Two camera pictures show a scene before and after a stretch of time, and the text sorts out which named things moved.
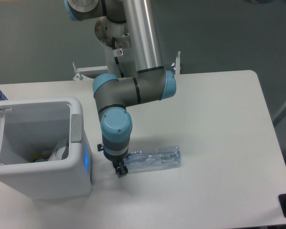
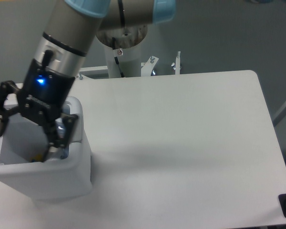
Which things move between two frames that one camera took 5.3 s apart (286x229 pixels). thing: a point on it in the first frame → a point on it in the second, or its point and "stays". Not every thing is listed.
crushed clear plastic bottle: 160,157 → 61,136
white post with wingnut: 177,66 stays
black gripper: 122,170 → 44,96
